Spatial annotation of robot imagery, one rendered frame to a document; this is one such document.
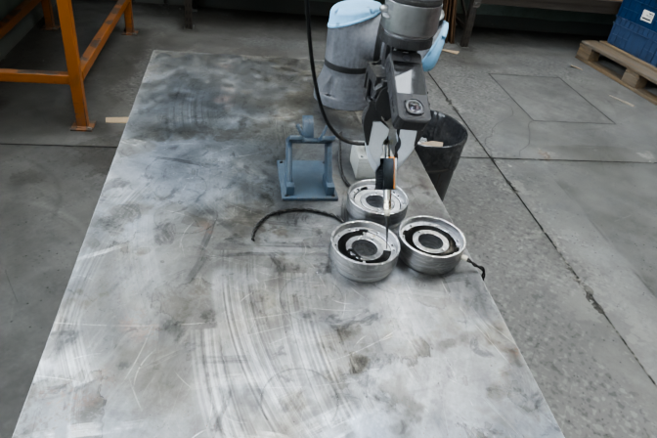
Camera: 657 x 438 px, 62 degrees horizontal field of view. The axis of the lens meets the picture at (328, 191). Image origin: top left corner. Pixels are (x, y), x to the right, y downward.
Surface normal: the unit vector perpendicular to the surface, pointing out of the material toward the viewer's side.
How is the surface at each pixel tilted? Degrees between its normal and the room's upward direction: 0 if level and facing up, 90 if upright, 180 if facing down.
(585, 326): 0
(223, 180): 0
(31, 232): 0
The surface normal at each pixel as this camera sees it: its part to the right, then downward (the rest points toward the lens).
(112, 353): 0.11, -0.83
